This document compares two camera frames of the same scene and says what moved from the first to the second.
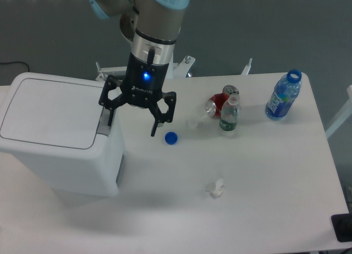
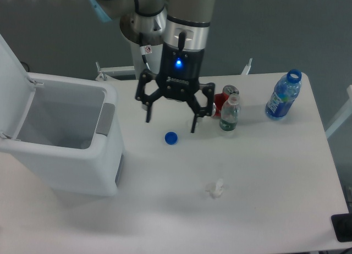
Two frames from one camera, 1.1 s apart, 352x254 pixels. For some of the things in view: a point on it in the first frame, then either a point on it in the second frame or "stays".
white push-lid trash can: x=54 y=125 stays
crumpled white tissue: x=215 y=188 stays
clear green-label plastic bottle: x=230 y=112 stays
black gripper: x=142 y=82 to x=179 y=75
